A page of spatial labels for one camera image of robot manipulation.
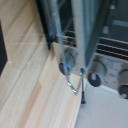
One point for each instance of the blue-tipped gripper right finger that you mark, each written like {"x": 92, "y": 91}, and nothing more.
{"x": 82, "y": 86}

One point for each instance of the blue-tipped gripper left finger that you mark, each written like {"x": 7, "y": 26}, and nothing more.
{"x": 70, "y": 81}

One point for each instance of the black oven tray rack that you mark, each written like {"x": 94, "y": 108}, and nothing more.
{"x": 66, "y": 34}

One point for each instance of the black toaster oven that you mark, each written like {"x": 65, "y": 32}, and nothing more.
{"x": 96, "y": 20}

